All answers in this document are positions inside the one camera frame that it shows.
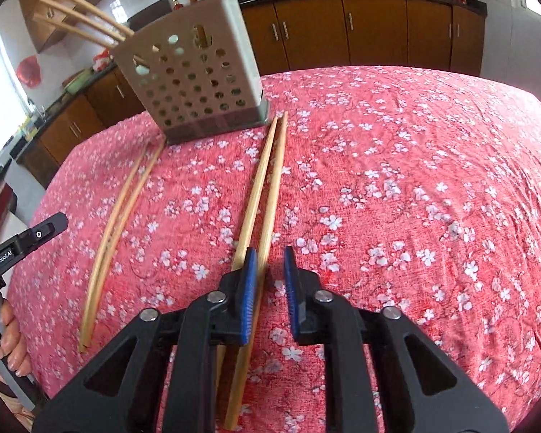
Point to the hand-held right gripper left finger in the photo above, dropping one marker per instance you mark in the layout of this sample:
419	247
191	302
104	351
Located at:
250	297

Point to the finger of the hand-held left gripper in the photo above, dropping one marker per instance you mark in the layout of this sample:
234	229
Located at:
38	234

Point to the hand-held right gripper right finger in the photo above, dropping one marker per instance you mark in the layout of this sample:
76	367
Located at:
291	288

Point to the beige perforated utensil holder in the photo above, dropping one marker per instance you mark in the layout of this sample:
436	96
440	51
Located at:
194	90

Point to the person's left hand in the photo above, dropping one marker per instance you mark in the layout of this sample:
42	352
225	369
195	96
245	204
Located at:
13	347

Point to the yellow detergent bottle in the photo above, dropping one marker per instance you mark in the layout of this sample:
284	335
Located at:
29	125

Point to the red floral tablecloth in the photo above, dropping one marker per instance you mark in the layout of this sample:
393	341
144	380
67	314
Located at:
410	189

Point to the green basin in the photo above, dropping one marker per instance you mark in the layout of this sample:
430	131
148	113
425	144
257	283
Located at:
79	82

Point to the red plastic bag on hook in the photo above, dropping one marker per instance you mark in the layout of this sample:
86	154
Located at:
29	71

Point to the red and white plastic bag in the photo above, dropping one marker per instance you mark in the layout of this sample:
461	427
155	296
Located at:
102	59

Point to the dark wooden cutting board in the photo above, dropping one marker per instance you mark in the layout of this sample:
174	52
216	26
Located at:
155	9

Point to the small red bottle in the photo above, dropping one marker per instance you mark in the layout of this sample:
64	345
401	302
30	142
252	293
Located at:
176	5

